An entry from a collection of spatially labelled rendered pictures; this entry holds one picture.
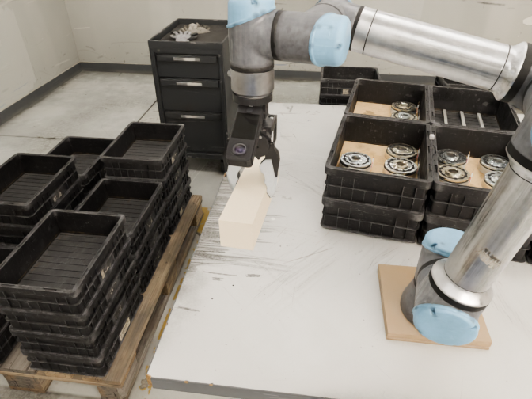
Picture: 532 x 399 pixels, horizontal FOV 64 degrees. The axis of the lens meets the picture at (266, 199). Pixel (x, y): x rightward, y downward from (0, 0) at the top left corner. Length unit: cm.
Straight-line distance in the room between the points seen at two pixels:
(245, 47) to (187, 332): 68
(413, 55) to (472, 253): 35
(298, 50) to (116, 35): 451
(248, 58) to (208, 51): 192
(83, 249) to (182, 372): 84
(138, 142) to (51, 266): 96
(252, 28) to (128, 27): 438
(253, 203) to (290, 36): 30
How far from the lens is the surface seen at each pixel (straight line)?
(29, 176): 230
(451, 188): 124
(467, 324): 87
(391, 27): 78
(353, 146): 157
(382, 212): 129
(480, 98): 198
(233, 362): 102
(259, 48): 70
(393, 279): 120
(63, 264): 170
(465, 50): 78
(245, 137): 71
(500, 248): 79
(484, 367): 113
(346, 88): 299
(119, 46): 515
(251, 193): 81
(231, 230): 75
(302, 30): 67
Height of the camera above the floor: 155
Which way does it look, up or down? 35 degrees down
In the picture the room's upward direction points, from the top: straight up
